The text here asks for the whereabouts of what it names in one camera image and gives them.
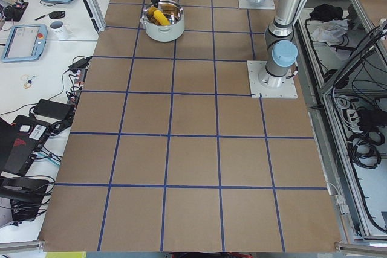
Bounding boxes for white power strip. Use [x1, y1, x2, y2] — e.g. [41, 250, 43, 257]
[345, 109, 362, 133]

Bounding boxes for lower blue teach pendant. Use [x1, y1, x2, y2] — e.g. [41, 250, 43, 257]
[1, 24, 48, 63]

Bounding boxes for black power brick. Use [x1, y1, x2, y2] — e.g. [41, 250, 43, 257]
[33, 99, 74, 120]

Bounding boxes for pale green cooking pot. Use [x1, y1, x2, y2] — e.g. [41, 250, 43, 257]
[140, 0, 185, 42]

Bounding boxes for white crumpled cloth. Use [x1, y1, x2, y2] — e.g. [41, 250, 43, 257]
[311, 20, 349, 45]

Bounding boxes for white mug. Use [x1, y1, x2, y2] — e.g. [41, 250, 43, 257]
[50, 21, 72, 40]

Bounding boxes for black cloth bundle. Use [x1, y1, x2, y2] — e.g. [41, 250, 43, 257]
[310, 4, 343, 22]

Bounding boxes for black power adapter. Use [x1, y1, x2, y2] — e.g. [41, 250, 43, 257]
[68, 56, 93, 73]

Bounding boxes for black laptop computer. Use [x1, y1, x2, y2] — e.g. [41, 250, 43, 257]
[1, 115, 51, 176]

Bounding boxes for coiled black cables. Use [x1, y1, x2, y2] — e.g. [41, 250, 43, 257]
[346, 131, 383, 169]

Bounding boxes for yellow corn cob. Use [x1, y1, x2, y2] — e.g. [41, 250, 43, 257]
[153, 10, 171, 26]

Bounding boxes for black docking device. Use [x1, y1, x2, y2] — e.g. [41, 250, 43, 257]
[1, 177, 54, 226]

